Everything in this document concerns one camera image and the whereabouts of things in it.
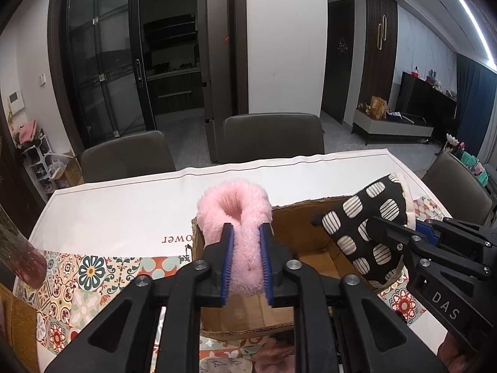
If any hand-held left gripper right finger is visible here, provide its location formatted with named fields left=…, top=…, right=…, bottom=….
left=259, top=222, right=447, bottom=373

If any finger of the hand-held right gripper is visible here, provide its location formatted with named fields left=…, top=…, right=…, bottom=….
left=415, top=218, right=497, bottom=249
left=367, top=217, right=490, bottom=280

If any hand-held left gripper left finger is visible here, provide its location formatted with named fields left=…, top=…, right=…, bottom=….
left=44, top=222, right=234, bottom=373

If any black white-dotted oven mitt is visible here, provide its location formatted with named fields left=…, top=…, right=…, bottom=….
left=311, top=173, right=416, bottom=286

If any pink fluffy slipper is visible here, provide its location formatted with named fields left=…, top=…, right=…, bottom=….
left=197, top=179, right=274, bottom=296

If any brown cardboard box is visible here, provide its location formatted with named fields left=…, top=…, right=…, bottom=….
left=189, top=197, right=406, bottom=338

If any grey leather dining chair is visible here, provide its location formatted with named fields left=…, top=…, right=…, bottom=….
left=81, top=130, right=177, bottom=183
left=219, top=113, right=326, bottom=164
left=421, top=151, right=494, bottom=226

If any shelf with colourful items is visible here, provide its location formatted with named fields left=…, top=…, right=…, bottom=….
left=445, top=134, right=497, bottom=196

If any dusky pink fluffy cloth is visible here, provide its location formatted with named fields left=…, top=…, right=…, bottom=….
left=254, top=334, right=304, bottom=373

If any white television stand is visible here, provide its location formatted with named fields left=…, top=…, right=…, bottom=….
left=351, top=107, right=435, bottom=145

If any white table cover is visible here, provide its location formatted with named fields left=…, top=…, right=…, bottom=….
left=29, top=151, right=455, bottom=358

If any yellow paper bag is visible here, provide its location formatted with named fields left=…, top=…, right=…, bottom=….
left=369, top=96, right=389, bottom=120

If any patterned floral table mat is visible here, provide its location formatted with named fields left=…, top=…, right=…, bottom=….
left=13, top=196, right=455, bottom=373

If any dark blue curtain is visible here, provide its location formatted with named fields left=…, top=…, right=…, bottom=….
left=443, top=52, right=497, bottom=164

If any black television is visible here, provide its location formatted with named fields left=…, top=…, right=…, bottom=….
left=396, top=72, right=459, bottom=126

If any dark wooden door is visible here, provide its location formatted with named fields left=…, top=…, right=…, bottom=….
left=321, top=0, right=356, bottom=125

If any grey refrigerator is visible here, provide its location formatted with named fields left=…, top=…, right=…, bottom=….
left=196, top=0, right=249, bottom=164

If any blurred reddish brown object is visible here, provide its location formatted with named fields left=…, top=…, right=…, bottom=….
left=0, top=204, right=48, bottom=289

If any cluttered storage rack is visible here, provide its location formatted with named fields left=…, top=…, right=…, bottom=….
left=16, top=124, right=80, bottom=195

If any mustard yellow cloth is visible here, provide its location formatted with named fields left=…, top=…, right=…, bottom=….
left=0, top=283, right=40, bottom=373

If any ceiling light strip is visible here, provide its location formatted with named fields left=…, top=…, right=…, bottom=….
left=435, top=0, right=497, bottom=71

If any black range hood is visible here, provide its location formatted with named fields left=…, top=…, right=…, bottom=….
left=143, top=13, right=197, bottom=51

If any pink plush toy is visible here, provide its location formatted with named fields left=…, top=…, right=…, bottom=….
left=16, top=121, right=38, bottom=145

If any dark glass sliding door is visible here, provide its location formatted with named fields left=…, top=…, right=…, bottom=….
left=48, top=0, right=157, bottom=142

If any white intercom panel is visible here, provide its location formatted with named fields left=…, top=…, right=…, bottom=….
left=7, top=91, right=25, bottom=113

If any slatted cabinet with gold handles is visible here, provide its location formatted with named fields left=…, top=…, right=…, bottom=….
left=364, top=0, right=399, bottom=113

